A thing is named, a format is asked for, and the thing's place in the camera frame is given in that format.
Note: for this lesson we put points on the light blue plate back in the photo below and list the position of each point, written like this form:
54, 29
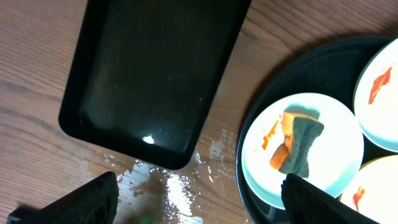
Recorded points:
375, 98

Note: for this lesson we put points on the light blue plate front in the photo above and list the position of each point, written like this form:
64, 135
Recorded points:
334, 157

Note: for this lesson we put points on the round black tray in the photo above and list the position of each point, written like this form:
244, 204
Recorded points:
332, 69

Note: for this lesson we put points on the rectangular black tray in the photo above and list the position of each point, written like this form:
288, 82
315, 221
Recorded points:
145, 72

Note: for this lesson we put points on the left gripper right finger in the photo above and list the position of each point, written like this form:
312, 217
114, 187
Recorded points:
306, 203

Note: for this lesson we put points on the light blue plate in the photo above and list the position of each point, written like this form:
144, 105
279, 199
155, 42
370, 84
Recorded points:
334, 157
375, 98

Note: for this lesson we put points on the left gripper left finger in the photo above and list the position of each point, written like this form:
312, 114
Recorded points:
93, 203

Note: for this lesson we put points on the orange green sponge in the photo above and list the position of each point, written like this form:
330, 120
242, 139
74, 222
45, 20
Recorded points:
300, 131

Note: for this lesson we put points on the yellow plate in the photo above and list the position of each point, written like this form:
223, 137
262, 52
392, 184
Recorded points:
373, 193

